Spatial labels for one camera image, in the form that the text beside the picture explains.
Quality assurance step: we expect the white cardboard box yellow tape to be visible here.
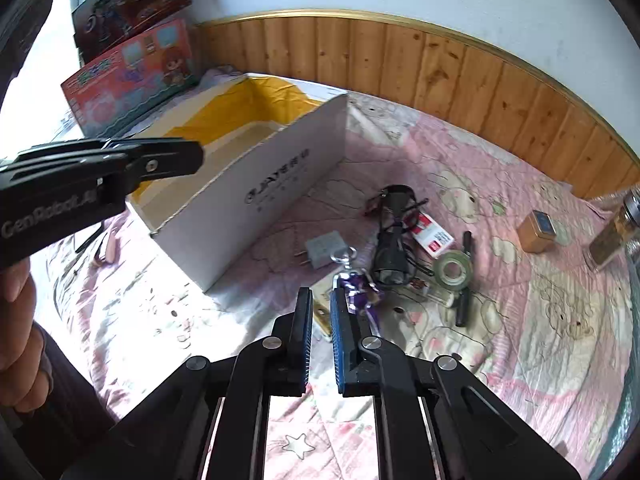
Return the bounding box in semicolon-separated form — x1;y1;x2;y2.
125;72;349;293

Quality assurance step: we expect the yellow tissue packet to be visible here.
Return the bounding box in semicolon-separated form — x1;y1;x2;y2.
312;290;335;343

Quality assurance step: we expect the purple black toy figure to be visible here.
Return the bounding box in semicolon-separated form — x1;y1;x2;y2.
330;247;386;336

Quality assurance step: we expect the person's left forearm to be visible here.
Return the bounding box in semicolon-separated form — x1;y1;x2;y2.
30;325;126;441

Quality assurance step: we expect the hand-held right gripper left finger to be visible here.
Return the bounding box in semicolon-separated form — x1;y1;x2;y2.
65;287;313;480

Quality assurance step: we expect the person's left hand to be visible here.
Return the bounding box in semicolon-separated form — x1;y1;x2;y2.
0;260;51;413

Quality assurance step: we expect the black marker pen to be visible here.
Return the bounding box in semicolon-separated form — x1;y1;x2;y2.
454;231;475;328

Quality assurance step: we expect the red white staples box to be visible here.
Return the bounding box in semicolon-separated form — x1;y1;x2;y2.
407;212;455;257

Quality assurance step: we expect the grey plug adapter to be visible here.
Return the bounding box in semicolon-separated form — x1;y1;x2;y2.
299;231;349;269

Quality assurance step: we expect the green tape roll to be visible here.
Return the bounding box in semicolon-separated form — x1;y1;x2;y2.
432;251;473;292

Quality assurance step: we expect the dark robot toy box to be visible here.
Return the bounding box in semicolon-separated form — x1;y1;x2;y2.
70;0;193;63

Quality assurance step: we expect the glass spice jar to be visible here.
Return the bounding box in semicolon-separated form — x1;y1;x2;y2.
582;195;640;273

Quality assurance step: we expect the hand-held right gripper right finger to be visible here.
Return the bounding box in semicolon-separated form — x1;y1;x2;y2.
330;287;583;480

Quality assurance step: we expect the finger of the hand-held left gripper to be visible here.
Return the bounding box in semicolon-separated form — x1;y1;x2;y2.
15;139;206;194

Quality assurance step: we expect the pink cartoon toy box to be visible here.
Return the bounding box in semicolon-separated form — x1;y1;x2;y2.
60;19;198;138

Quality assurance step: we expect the pink printed quilt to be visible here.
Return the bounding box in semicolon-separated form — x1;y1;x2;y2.
30;67;636;480

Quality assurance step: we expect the gold tin blue lid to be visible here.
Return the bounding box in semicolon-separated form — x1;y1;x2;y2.
516;209;557;253

